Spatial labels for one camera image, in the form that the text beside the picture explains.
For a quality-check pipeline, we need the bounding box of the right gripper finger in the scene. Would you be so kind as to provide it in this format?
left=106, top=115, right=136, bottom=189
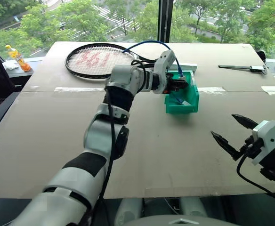
left=210, top=130, right=244, bottom=161
left=231, top=114, right=259, bottom=129

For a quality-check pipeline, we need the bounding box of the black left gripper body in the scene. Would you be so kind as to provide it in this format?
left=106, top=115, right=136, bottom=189
left=165, top=73, right=178, bottom=94

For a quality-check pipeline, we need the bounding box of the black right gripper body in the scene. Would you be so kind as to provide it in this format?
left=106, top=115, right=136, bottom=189
left=239, top=134, right=265, bottom=161

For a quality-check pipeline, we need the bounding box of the blue network cable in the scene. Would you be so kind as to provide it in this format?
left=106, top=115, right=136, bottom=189
left=122, top=40, right=187, bottom=105

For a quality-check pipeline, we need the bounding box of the green plastic bin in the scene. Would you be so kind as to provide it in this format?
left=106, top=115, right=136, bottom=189
left=163, top=70, right=200, bottom=114

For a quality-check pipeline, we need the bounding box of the short white tape strip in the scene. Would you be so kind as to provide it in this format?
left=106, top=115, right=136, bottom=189
left=198, top=87, right=226, bottom=93

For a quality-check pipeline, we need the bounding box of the wide white tape patch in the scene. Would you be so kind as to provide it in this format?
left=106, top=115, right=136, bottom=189
left=261, top=86, right=275, bottom=96

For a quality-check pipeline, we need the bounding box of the black metal caliper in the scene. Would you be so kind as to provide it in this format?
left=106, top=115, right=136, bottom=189
left=218, top=64, right=269, bottom=75

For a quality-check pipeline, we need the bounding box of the black round object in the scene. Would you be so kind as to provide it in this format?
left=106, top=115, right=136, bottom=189
left=256, top=49, right=268, bottom=65

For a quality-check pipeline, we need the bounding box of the black tennis racket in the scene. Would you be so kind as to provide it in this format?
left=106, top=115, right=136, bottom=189
left=64, top=43, right=157, bottom=80

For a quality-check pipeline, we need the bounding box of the silver robot torso top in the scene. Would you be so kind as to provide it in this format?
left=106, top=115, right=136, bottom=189
left=122, top=214, right=238, bottom=226

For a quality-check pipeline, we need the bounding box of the long white tape strip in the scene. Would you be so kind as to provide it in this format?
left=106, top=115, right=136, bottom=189
left=54, top=87, right=105, bottom=93

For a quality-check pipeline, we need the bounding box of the dark side desk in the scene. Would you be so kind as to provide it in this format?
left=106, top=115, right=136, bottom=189
left=7, top=57, right=44, bottom=80

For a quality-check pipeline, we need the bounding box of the orange drink bottle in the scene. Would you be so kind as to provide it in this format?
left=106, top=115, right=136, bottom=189
left=5, top=44, right=32, bottom=73

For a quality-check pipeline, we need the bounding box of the white crumpled tissue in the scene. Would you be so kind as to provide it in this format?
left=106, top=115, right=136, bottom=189
left=2, top=60, right=19, bottom=71

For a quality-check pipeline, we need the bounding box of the dark chair seat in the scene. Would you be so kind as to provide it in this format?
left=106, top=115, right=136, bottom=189
left=0, top=91, right=21, bottom=139

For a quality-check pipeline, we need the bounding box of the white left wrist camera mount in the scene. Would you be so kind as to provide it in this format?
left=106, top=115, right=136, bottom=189
left=153, top=49, right=177, bottom=95

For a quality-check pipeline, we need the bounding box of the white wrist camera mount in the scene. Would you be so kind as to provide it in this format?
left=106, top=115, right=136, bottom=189
left=251, top=120, right=275, bottom=165
left=153, top=49, right=177, bottom=95

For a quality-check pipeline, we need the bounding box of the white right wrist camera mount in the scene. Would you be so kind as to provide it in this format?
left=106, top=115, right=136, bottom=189
left=251, top=120, right=275, bottom=165

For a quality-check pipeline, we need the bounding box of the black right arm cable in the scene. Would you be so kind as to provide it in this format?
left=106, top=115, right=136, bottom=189
left=235, top=150, right=275, bottom=212

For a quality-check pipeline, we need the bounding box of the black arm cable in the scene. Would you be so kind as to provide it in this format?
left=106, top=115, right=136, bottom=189
left=235, top=150, right=275, bottom=212
left=90, top=59, right=157, bottom=226

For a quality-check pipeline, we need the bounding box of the black window post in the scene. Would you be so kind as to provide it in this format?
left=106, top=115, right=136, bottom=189
left=156, top=0, right=176, bottom=44

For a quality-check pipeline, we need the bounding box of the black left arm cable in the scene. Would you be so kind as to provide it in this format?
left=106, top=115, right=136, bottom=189
left=90, top=59, right=157, bottom=226

